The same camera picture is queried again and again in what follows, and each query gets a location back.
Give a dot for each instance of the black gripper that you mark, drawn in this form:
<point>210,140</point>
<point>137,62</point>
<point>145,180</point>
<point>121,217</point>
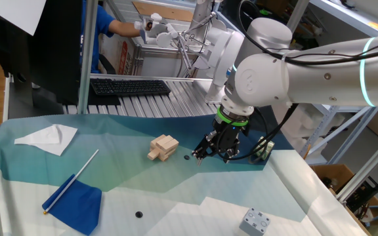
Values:
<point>226,137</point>

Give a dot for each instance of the bare person forearm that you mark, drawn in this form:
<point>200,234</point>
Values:
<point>125,29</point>

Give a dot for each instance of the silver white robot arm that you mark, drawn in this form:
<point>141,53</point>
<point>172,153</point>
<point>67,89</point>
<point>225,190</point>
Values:
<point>323,78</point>

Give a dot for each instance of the blue green white tablecloth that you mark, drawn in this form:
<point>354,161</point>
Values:
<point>208,196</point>

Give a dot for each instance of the green white small box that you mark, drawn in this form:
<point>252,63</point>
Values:
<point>269,147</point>

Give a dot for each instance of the grey cube block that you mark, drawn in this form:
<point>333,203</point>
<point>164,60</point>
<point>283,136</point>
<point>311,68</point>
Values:
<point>254,223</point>

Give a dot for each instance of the white foam packing piece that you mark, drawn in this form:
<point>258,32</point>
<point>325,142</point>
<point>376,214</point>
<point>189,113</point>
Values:
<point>307,121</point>

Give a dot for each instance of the black keyboard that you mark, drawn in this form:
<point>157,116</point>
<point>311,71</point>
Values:
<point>130,86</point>

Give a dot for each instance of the open brown cardboard box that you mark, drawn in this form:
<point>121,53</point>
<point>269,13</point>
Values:
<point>336,173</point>

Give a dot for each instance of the black mouse pad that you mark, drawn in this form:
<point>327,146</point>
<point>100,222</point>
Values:
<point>103,98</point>

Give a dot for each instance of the black office chair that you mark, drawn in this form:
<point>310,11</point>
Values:
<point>107,65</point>

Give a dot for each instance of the box with red print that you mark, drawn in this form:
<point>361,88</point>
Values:
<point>110,52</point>

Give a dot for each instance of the flat wooden board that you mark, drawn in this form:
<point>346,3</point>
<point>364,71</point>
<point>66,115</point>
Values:
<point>162,11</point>

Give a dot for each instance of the small blue flag white stick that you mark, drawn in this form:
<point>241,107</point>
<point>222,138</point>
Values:
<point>77,209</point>

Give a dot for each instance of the black electronic device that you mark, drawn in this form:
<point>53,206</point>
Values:
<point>364,195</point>

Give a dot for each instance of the white paper napkin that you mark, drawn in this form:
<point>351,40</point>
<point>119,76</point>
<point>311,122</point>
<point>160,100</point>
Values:
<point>49,139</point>

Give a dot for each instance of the person in blue shirt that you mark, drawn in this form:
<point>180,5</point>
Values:
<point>105,23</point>

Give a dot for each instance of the black computer monitor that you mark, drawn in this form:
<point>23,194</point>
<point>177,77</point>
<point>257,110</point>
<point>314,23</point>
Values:
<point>54,49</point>

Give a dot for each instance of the white paper sheet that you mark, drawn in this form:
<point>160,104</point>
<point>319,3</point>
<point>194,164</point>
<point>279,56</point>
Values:
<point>15,13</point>

